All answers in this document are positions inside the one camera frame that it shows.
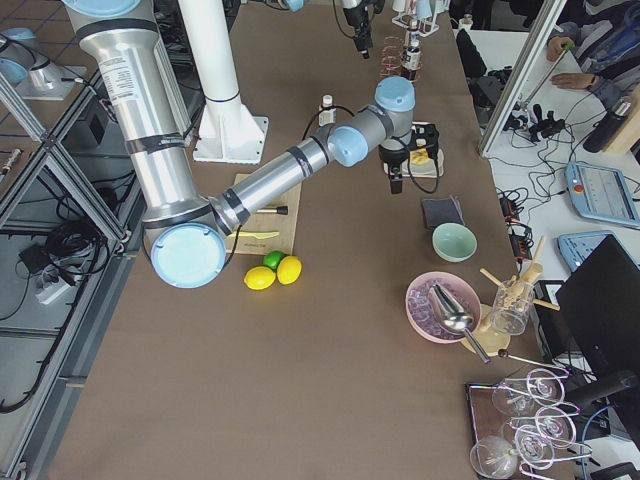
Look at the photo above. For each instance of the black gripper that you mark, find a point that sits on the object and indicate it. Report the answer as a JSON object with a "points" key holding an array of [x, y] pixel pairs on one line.
{"points": [[392, 159], [355, 19]]}

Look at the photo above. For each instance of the tea bottle top rack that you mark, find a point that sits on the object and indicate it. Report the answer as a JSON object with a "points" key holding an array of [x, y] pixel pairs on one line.
{"points": [[327, 111]]}

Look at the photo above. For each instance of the tea bottle rack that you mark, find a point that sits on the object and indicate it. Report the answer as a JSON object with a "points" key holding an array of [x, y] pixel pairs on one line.
{"points": [[412, 32], [410, 63], [327, 111]]}

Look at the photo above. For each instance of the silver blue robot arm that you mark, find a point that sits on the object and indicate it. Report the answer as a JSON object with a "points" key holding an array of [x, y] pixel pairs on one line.
{"points": [[198, 195]]}

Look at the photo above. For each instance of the white serving tray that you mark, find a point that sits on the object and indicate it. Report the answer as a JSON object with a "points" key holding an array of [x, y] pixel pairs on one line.
{"points": [[430, 170]]}

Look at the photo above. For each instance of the tea bottle rack right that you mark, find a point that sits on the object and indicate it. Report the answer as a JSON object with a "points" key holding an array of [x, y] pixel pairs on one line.
{"points": [[412, 32]]}

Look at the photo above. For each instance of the tea bottle rack left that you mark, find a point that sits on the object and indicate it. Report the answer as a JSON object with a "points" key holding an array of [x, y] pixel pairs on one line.
{"points": [[410, 63]]}

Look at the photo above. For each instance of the dark glass tray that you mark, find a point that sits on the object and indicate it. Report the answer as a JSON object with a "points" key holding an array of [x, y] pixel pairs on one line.
{"points": [[485, 419]]}

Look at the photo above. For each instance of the person hand on desk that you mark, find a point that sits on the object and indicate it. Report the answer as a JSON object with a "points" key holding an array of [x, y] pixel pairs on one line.
{"points": [[574, 81]]}

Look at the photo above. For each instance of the grey folded cloth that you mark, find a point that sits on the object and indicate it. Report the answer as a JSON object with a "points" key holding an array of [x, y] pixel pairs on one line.
{"points": [[441, 211]]}

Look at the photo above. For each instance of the mint green bowl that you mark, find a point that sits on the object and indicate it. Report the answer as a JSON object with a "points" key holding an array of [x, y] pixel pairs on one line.
{"points": [[454, 242]]}

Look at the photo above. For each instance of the wooden cutting board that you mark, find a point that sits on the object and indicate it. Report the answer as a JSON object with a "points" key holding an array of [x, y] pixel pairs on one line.
{"points": [[285, 224]]}

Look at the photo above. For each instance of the metal ice scoop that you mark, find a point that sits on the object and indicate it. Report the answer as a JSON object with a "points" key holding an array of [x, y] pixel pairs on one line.
{"points": [[455, 318]]}

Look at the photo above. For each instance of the yellow lemon near board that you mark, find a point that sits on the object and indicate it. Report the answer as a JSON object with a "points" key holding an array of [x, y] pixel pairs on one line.
{"points": [[289, 270]]}

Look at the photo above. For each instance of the pink ice bowl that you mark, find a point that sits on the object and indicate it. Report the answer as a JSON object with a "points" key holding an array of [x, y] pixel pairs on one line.
{"points": [[420, 312]]}

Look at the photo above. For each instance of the yellow plastic knife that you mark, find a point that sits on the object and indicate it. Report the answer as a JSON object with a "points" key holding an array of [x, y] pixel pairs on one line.
{"points": [[260, 235]]}

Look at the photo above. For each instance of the green lime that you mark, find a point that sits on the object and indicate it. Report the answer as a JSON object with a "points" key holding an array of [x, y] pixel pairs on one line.
{"points": [[273, 259]]}

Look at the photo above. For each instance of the clear glass mug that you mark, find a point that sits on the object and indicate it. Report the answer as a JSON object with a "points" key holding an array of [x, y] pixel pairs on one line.
{"points": [[510, 310]]}

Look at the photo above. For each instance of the yellow lemon far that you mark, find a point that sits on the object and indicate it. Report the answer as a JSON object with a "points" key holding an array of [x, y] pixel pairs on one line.
{"points": [[259, 278]]}

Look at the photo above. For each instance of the wooden cup tree stand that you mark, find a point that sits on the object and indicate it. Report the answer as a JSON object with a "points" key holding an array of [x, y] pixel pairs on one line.
{"points": [[491, 340]]}

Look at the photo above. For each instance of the blue teach pendant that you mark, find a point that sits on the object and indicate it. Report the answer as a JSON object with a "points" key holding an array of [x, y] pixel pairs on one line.
{"points": [[600, 193], [574, 248]]}

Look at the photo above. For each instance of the black water bottle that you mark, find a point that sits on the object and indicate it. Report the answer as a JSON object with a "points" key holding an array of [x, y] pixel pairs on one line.
{"points": [[618, 131]]}

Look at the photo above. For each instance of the black monitor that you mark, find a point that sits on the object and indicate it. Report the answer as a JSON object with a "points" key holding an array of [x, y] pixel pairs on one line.
{"points": [[600, 304]]}

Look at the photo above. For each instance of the wine glass upper left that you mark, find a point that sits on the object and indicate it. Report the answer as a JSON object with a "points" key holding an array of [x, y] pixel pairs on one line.
{"points": [[512, 398]]}

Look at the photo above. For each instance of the wine glass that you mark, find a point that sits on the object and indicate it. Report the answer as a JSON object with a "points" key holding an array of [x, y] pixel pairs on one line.
{"points": [[544, 387], [535, 450], [555, 425], [512, 398], [494, 457]]}

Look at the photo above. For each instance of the wine glass top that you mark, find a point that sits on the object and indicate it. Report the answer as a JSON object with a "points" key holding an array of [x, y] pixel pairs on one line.
{"points": [[544, 387]]}

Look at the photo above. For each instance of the wine glass middle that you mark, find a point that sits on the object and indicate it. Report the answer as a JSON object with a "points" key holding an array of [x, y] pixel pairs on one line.
{"points": [[555, 425]]}

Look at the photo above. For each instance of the wine glass bottom left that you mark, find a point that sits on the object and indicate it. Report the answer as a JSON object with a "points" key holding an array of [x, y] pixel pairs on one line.
{"points": [[494, 457]]}

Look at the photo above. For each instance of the wine glass lower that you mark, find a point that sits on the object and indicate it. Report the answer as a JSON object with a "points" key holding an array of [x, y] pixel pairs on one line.
{"points": [[535, 450]]}

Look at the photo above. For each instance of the white power strip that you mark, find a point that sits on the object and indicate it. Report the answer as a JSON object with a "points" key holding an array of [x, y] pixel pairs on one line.
{"points": [[48, 292]]}

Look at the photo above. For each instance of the braided ring pastry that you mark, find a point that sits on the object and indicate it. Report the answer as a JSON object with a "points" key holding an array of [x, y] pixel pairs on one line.
{"points": [[419, 157]]}

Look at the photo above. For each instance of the copper wire bottle rack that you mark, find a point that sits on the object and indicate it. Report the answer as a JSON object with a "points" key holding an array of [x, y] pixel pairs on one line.
{"points": [[391, 57]]}

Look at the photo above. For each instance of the white wire cup rack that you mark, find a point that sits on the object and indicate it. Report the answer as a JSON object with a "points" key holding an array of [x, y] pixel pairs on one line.
{"points": [[425, 12]]}

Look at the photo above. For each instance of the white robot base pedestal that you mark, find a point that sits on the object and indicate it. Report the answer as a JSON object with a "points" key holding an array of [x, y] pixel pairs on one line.
{"points": [[228, 132]]}

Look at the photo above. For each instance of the aluminium frame post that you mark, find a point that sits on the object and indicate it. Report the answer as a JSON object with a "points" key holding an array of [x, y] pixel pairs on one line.
{"points": [[535, 43]]}

